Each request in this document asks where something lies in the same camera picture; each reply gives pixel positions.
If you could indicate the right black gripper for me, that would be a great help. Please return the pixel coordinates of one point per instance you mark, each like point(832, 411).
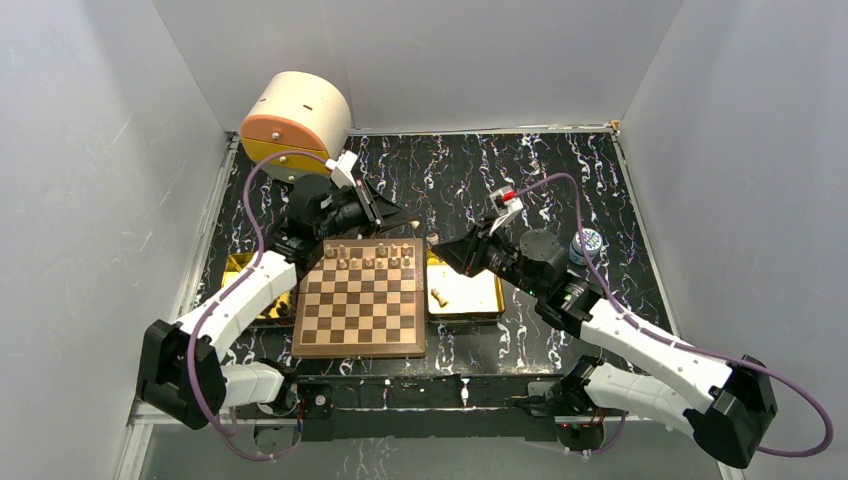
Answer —
point(465, 254)

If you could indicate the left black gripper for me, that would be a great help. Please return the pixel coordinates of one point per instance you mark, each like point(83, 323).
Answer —
point(377, 211)

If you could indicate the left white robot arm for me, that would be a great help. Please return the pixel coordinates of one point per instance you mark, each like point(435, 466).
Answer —
point(181, 371)

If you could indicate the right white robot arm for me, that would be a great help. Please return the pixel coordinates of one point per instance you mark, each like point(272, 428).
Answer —
point(725, 406)

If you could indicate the gold tin with light pieces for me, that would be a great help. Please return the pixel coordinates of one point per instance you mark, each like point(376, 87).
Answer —
point(476, 299)

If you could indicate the gold tin with dark pieces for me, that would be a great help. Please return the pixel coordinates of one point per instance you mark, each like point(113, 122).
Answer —
point(280, 313)

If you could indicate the wooden chessboard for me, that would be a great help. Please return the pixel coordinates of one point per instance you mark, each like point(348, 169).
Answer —
point(367, 313)

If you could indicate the round cream drawer box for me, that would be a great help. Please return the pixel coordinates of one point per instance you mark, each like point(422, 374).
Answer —
point(299, 122)

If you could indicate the small blue white jar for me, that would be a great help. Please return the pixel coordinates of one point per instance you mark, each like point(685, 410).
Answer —
point(585, 246)

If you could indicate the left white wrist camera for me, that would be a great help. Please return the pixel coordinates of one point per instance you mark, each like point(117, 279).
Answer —
point(340, 169)

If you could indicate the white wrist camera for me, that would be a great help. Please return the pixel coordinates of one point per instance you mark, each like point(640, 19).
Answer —
point(507, 206)
point(340, 169)

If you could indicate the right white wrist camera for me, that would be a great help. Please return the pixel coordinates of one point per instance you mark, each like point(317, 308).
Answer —
point(507, 206)

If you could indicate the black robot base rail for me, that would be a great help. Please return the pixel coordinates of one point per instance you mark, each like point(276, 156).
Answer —
point(534, 408)

